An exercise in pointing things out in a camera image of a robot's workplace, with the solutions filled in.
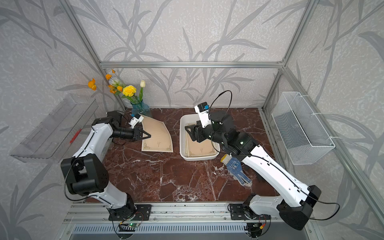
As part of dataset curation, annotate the beige stationery paper stack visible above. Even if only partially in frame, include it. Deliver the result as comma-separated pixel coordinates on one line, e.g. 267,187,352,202
184,133,218,158

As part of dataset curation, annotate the blue glass vase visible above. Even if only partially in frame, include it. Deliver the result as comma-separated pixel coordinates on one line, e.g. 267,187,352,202
131,101,152,118

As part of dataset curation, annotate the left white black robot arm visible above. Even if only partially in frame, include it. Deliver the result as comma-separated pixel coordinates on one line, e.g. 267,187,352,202
61,111,151,215

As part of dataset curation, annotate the beige stationery paper sheet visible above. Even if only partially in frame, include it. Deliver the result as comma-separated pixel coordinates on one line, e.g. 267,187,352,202
142,116,173,153

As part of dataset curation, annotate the circuit board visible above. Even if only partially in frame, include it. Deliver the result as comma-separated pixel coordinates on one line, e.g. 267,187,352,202
244,223,266,234
118,223,141,232

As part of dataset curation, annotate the right circuit board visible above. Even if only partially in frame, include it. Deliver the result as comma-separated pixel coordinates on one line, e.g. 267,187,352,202
244,223,266,234

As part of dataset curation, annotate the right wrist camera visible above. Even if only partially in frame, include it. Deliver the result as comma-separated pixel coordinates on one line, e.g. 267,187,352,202
195,102,211,128

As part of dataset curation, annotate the white plastic storage box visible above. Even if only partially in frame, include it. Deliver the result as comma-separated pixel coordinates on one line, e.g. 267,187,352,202
180,114,220,161

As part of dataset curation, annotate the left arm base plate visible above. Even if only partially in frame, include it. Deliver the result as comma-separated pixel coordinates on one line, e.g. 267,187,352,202
109,204,152,222

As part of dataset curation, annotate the blue dotted work glove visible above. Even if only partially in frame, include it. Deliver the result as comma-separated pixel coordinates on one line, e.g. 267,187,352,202
221,154,252,186

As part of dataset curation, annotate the white wire mesh basket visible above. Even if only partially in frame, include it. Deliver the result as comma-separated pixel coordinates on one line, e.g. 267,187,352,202
272,92,335,165

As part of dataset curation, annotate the yellow orange flower bouquet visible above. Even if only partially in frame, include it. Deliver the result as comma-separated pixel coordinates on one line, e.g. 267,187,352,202
105,70,146,105

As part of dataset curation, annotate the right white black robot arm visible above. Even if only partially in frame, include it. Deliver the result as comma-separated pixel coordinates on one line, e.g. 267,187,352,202
184,111,321,230

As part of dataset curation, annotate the left circuit board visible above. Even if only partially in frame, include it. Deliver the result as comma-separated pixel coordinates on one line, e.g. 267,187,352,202
118,223,141,232

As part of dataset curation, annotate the clear plastic wall shelf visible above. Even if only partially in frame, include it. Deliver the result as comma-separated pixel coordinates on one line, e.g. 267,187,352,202
10,94,99,164

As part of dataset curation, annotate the red pen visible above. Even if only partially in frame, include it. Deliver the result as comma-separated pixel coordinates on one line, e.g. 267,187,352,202
70,129,82,145

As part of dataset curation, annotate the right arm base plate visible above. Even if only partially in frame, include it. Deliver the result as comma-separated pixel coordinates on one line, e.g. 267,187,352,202
227,204,271,222

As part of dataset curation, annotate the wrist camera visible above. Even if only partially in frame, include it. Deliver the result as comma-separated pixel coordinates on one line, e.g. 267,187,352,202
129,114,144,129
195,102,211,128

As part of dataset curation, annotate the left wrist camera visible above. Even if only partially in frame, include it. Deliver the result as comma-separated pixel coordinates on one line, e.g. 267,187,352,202
129,114,144,129

